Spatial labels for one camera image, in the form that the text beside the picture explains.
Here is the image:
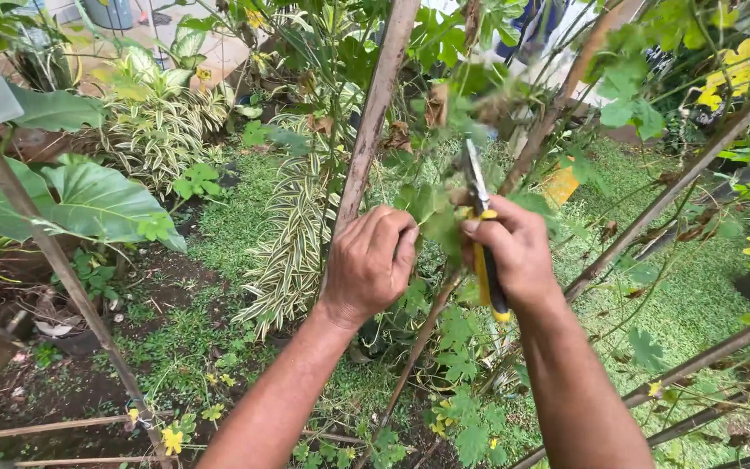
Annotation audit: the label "green climbing vine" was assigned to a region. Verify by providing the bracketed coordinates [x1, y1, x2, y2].
[245, 0, 750, 469]

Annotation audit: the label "yellow black pruning shears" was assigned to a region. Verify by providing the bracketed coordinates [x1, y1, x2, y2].
[463, 138, 513, 324]

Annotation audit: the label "person's left hand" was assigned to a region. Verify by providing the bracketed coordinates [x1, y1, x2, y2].
[318, 205, 421, 331]

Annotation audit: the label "thin bamboo stick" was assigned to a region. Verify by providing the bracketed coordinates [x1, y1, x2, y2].
[0, 410, 177, 443]
[13, 455, 177, 467]

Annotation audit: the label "blue and white cloth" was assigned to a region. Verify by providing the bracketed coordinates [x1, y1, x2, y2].
[492, 0, 574, 66]

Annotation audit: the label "black plant pot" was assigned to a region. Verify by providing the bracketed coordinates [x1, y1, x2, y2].
[36, 313, 112, 358]

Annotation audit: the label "brown bamboo trellis pole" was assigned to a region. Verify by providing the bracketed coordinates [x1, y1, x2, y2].
[0, 88, 175, 469]
[562, 65, 750, 304]
[645, 371, 750, 450]
[320, 0, 421, 291]
[497, 0, 630, 196]
[508, 305, 750, 469]

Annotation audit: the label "grey bucket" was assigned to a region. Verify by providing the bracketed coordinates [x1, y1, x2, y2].
[82, 0, 134, 31]

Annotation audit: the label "tall striped white-green plant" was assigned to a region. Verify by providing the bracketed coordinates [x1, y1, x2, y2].
[232, 85, 366, 343]

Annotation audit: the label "yellow tag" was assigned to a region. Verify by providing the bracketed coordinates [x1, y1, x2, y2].
[542, 156, 581, 209]

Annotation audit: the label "large-leaved taro plant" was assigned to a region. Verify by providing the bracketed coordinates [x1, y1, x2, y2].
[0, 81, 188, 256]

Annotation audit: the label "green vine leaf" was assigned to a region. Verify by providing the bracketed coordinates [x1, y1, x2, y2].
[393, 184, 466, 264]

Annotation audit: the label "person's right hand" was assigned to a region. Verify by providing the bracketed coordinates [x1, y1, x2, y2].
[460, 194, 566, 315]

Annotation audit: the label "bushy striped white-green plant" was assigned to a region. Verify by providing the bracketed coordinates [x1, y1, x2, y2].
[85, 16, 236, 199]

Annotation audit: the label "yellowed vine leaf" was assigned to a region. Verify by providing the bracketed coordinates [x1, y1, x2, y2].
[696, 38, 750, 113]

